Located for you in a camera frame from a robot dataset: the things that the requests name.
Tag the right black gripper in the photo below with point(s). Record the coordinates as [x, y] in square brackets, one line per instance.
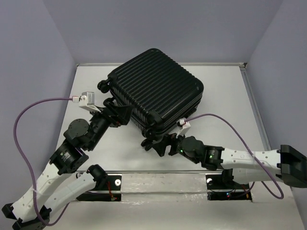
[160, 146]

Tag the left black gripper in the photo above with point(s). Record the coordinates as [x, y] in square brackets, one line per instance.
[123, 113]

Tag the black hard-shell suitcase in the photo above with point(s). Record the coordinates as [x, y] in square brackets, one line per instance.
[159, 90]

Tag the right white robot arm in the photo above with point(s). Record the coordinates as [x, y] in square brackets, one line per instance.
[285, 164]

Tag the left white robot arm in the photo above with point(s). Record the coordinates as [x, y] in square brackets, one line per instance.
[35, 208]

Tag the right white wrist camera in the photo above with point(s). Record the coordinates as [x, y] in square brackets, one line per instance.
[184, 126]

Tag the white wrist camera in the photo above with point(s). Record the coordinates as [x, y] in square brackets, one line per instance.
[86, 101]
[184, 126]

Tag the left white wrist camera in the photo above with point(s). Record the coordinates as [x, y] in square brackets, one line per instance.
[86, 101]

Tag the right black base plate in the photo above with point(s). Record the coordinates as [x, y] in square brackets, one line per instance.
[217, 190]

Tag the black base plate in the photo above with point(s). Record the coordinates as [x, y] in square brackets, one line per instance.
[217, 190]
[109, 192]

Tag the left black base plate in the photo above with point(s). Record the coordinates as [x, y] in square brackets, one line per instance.
[109, 192]

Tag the metal table edge rail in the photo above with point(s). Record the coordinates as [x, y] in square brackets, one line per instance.
[255, 109]

